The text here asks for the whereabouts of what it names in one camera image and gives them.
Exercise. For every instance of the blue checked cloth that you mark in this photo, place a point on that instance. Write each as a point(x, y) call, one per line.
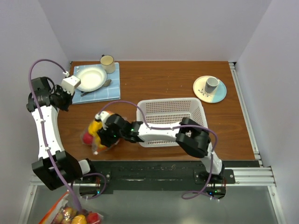
point(112, 92)

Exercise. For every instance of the clear zip top bag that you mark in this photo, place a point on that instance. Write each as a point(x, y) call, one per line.
point(97, 146)

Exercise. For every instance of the fake yellow lemon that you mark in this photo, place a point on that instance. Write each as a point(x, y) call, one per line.
point(94, 126)

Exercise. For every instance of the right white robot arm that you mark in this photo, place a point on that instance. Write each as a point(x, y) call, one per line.
point(197, 141)

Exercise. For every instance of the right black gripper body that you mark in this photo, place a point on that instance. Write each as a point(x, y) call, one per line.
point(110, 136)

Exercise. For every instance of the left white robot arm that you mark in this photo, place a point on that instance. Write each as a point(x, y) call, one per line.
point(44, 102)

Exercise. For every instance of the white perforated plastic basket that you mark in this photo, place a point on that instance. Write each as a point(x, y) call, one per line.
point(171, 110)

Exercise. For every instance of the beige enamel mug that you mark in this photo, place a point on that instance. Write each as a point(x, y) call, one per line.
point(107, 63)

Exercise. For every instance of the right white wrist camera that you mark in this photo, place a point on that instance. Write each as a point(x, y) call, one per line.
point(102, 118)

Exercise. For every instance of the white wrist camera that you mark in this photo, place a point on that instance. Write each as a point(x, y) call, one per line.
point(70, 84)
point(102, 118)

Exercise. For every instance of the grey cup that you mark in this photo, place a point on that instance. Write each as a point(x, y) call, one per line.
point(211, 84)

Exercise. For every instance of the fake red apple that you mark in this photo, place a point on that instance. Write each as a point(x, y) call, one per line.
point(87, 138)

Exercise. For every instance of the aluminium frame rail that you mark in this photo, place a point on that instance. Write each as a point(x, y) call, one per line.
point(251, 200)

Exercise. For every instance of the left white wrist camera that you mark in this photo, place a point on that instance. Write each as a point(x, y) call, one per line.
point(70, 84)

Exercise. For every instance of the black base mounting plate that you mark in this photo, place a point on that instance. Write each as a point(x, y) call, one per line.
point(144, 175)

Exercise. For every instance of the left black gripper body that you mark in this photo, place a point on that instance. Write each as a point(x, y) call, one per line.
point(63, 98)

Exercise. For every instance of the fake orange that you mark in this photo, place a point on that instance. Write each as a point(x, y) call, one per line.
point(108, 113)

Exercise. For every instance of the white bowl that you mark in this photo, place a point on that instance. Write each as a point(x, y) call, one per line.
point(91, 79)

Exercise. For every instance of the metal spoon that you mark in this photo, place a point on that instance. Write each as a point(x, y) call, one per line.
point(106, 84)

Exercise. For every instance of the pink and blue plate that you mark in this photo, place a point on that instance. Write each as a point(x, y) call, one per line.
point(214, 97)

